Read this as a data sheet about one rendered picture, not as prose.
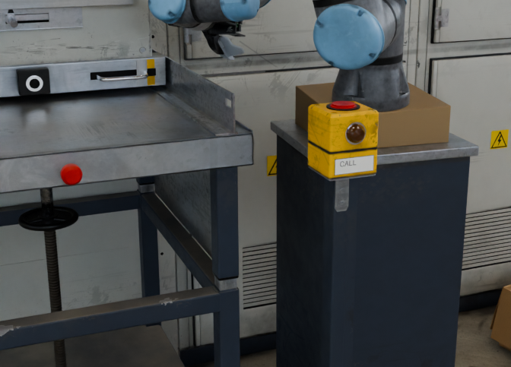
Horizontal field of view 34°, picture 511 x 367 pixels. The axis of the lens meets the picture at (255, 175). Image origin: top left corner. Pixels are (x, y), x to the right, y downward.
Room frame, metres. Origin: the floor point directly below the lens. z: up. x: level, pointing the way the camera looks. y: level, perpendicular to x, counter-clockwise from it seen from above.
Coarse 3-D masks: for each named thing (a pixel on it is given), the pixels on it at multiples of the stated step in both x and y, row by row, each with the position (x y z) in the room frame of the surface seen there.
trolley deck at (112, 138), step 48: (48, 96) 1.65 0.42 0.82; (96, 96) 1.65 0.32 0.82; (144, 96) 1.65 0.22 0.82; (0, 144) 1.28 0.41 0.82; (48, 144) 1.28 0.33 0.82; (96, 144) 1.28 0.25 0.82; (144, 144) 1.28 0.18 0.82; (192, 144) 1.31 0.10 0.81; (240, 144) 1.34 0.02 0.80; (0, 192) 1.20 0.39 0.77
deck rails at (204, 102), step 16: (176, 64) 1.65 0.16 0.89; (176, 80) 1.65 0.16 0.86; (192, 80) 1.55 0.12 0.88; (208, 80) 1.46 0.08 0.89; (176, 96) 1.63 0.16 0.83; (192, 96) 1.55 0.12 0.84; (208, 96) 1.46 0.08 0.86; (224, 96) 1.37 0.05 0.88; (192, 112) 1.48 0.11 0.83; (208, 112) 1.46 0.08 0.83; (224, 112) 1.37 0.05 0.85; (208, 128) 1.36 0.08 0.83; (224, 128) 1.36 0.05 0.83
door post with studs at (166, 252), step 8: (152, 16) 1.98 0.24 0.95; (152, 24) 1.98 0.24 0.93; (160, 24) 1.99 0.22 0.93; (152, 32) 1.98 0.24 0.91; (160, 32) 1.99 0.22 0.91; (152, 40) 1.98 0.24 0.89; (160, 40) 1.99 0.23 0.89; (152, 48) 1.98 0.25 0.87; (160, 48) 1.99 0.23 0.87; (160, 200) 1.98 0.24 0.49; (168, 208) 1.99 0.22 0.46; (160, 240) 1.98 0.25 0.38; (160, 248) 1.98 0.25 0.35; (168, 248) 1.99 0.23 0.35; (160, 256) 1.98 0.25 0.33; (168, 256) 1.99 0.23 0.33; (168, 264) 1.99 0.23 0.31; (168, 272) 1.99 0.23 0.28; (168, 280) 1.99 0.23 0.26; (168, 288) 1.99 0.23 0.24; (168, 328) 1.98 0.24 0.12; (176, 328) 1.99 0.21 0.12; (168, 336) 1.98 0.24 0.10; (176, 336) 1.99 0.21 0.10; (176, 344) 1.99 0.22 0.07; (176, 352) 1.99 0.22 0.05
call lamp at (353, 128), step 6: (348, 126) 1.15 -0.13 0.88; (354, 126) 1.15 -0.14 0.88; (360, 126) 1.15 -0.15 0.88; (348, 132) 1.15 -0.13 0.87; (354, 132) 1.14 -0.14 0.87; (360, 132) 1.14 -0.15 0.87; (366, 132) 1.16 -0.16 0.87; (348, 138) 1.15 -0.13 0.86; (354, 138) 1.14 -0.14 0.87; (360, 138) 1.14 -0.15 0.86
